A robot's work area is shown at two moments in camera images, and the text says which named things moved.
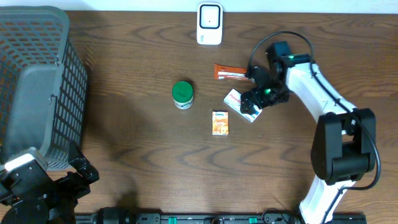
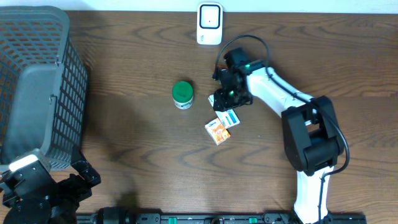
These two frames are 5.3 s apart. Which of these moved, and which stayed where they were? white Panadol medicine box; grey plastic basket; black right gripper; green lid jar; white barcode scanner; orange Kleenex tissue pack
Moved: black right gripper; orange Kleenex tissue pack; white Panadol medicine box
Stayed: green lid jar; white barcode scanner; grey plastic basket
